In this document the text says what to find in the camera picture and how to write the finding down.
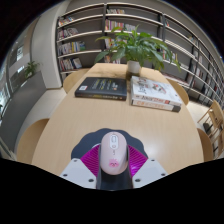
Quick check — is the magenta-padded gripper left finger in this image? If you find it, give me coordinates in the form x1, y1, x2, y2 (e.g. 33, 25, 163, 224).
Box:
60, 143, 116, 191

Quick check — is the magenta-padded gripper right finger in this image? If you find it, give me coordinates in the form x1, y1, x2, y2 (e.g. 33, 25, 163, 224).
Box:
114, 144, 168, 191

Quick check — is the pale pink computer mouse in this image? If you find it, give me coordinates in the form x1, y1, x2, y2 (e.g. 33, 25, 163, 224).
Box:
99, 131, 129, 176

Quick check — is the curved wooden chair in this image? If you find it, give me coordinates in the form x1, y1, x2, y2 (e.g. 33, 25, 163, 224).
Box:
196, 128, 214, 163
63, 68, 89, 94
166, 78, 190, 106
16, 118, 50, 164

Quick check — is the book with red-lettered spine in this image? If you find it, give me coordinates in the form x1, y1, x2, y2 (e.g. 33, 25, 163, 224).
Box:
131, 98, 182, 113

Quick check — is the group of slatted wooden chairs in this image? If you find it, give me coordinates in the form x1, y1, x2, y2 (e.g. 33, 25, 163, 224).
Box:
197, 99, 224, 158

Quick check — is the white illustrated cover book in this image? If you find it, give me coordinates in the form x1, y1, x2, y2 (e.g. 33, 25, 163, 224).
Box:
130, 75, 184, 107

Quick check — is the black hardcover book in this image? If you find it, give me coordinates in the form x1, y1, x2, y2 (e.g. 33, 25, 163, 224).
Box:
74, 76, 128, 102

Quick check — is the small green background plant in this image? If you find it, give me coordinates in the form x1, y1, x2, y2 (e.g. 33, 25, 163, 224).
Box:
23, 60, 41, 79

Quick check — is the green potted plant white pot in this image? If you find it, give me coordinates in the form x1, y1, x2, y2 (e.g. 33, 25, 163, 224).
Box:
94, 24, 181, 75

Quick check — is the grey shelf unit with books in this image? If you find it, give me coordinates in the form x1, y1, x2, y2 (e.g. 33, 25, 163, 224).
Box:
54, 1, 224, 108

